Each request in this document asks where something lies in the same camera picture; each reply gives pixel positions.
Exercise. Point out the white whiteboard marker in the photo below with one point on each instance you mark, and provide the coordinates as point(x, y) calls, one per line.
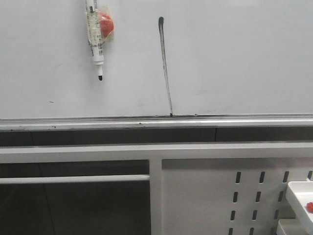
point(94, 35)

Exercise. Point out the red round magnet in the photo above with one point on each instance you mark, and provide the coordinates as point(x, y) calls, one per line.
point(106, 25)

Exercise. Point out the white whiteboard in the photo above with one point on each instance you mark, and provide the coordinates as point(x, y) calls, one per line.
point(181, 57)

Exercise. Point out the aluminium whiteboard tray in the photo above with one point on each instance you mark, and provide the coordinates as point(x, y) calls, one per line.
point(154, 122)

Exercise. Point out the white perforated pegboard panel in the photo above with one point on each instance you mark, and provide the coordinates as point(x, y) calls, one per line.
point(228, 197)

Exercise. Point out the white plastic bin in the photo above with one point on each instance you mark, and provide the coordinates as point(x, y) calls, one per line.
point(289, 227)
point(298, 195)

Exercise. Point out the lower white plastic bin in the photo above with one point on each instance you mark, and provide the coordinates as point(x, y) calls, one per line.
point(289, 227)

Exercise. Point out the small red object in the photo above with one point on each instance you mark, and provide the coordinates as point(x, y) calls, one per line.
point(309, 207)

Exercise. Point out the white metal frame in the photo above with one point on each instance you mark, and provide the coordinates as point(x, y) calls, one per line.
point(155, 153)

